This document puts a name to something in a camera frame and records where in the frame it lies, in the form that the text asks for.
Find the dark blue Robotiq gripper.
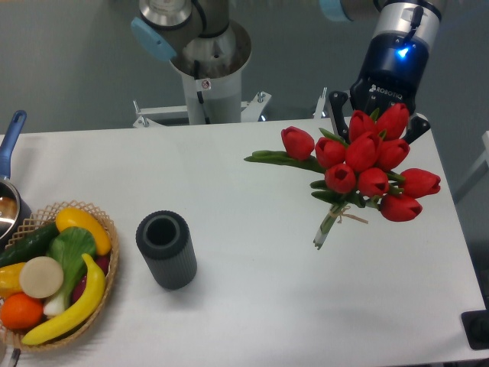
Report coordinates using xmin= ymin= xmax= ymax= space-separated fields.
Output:
xmin=328 ymin=33 xmax=431 ymax=145

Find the red tulip bouquet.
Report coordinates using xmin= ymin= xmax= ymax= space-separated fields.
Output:
xmin=246 ymin=103 xmax=441 ymax=248

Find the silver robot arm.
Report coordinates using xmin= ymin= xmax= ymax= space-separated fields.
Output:
xmin=131 ymin=1 xmax=448 ymax=141

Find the black box at table edge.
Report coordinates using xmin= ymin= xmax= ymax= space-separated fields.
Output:
xmin=461 ymin=310 xmax=488 ymax=350

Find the dark grey ribbed vase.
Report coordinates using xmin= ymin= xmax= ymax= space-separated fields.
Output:
xmin=135 ymin=210 xmax=197 ymax=290

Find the purple red vegetable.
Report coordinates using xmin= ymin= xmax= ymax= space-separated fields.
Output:
xmin=71 ymin=255 xmax=110 ymax=304

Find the yellow squash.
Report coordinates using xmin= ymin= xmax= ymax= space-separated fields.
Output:
xmin=55 ymin=207 xmax=112 ymax=256

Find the yellow banana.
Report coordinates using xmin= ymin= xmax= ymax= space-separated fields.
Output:
xmin=21 ymin=253 xmax=105 ymax=346

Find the green bok choy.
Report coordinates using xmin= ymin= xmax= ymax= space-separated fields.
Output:
xmin=44 ymin=227 xmax=96 ymax=318

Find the woven wicker basket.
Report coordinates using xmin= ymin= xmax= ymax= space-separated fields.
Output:
xmin=1 ymin=200 xmax=119 ymax=352

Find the green cucumber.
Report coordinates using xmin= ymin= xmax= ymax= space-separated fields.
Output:
xmin=1 ymin=222 xmax=59 ymax=267

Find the beige round disc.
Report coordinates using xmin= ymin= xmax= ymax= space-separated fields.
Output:
xmin=19 ymin=256 xmax=64 ymax=299

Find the yellow pepper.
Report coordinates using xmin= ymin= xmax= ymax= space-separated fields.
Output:
xmin=0 ymin=262 xmax=25 ymax=300

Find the orange fruit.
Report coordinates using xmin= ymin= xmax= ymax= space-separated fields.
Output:
xmin=1 ymin=293 xmax=44 ymax=330

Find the white metal base frame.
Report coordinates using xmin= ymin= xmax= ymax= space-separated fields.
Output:
xmin=132 ymin=87 xmax=329 ymax=128

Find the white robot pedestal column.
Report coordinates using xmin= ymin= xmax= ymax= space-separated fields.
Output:
xmin=171 ymin=20 xmax=251 ymax=125

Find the black cable on pedestal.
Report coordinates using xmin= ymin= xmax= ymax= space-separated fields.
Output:
xmin=193 ymin=60 xmax=211 ymax=125

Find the blue handled saucepan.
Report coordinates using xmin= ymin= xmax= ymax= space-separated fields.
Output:
xmin=1 ymin=110 xmax=31 ymax=252

